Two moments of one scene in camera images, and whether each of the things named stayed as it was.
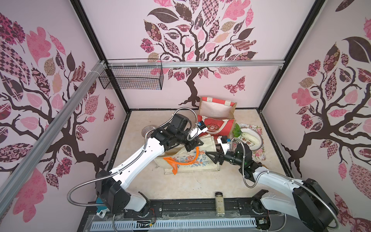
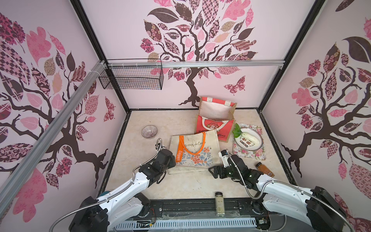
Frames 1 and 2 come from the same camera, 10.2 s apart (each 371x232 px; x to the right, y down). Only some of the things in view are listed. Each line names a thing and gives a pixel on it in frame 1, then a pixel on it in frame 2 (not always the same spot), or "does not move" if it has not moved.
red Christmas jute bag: [218, 116] does not move
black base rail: [234, 208] does not move
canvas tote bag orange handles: [178, 160] does not move
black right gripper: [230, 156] → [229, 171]
